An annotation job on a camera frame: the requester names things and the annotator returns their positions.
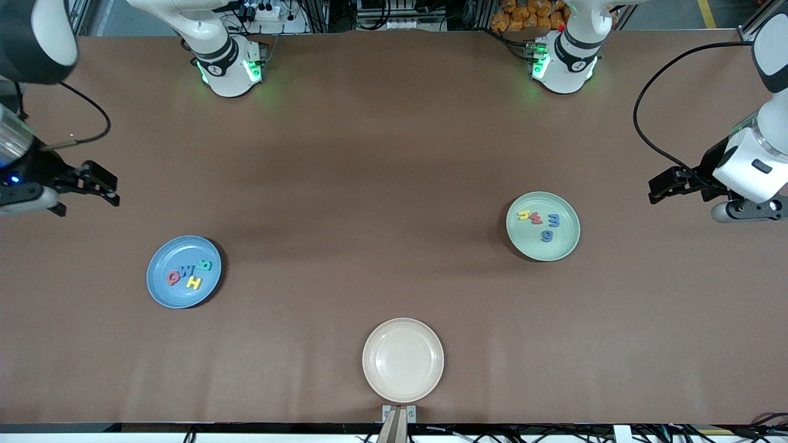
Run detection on green plate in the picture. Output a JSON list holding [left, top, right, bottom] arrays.
[[505, 191, 581, 262]]

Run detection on beige plate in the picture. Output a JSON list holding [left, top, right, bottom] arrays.
[[362, 317, 445, 404]]

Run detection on blue plate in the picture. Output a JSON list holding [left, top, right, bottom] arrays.
[[146, 235, 222, 309]]

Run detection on orange packets pile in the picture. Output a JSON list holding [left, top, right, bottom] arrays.
[[491, 0, 570, 33]]

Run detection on white power strip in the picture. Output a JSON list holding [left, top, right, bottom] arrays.
[[237, 0, 283, 22]]

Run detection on black floor cables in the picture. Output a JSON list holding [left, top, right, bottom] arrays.
[[634, 412, 788, 443]]

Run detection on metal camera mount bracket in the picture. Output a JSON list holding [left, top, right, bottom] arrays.
[[382, 404, 417, 443]]

